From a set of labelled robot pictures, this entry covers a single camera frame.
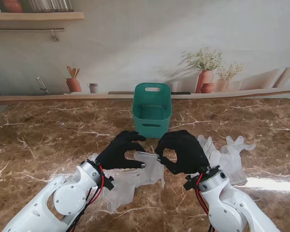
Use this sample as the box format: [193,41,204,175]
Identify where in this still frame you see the red black left arm cable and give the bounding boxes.
[67,165,106,232]

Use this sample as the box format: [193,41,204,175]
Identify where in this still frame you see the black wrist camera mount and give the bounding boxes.
[183,175,199,190]
[103,175,115,191]

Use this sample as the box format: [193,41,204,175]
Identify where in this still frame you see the terracotta jar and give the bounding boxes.
[2,0,23,13]

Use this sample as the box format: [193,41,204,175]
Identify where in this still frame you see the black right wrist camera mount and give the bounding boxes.
[183,175,199,190]

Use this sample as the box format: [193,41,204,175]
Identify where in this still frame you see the terracotta pot with wooden utensils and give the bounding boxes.
[65,66,82,92]

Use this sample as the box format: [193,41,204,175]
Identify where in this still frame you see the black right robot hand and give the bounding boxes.
[154,130,211,175]

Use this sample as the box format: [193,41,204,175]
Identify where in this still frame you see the light wooden wall shelf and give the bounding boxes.
[0,12,85,23]

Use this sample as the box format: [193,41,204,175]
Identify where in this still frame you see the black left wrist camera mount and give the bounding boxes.
[103,175,115,191]

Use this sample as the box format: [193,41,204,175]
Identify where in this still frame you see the red black right arm cable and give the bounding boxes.
[194,173,216,232]

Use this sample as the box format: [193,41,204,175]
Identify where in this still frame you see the metal hanging rail with hook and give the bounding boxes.
[0,27,65,42]

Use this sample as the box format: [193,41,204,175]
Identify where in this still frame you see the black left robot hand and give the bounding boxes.
[95,130,147,171]

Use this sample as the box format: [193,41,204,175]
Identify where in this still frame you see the row of glass jars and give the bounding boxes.
[29,0,74,13]

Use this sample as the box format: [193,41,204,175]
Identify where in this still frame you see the green plastic basket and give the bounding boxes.
[132,83,173,139]

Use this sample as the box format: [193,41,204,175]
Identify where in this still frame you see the red black arm cable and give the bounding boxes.
[194,173,216,232]
[67,165,106,232]

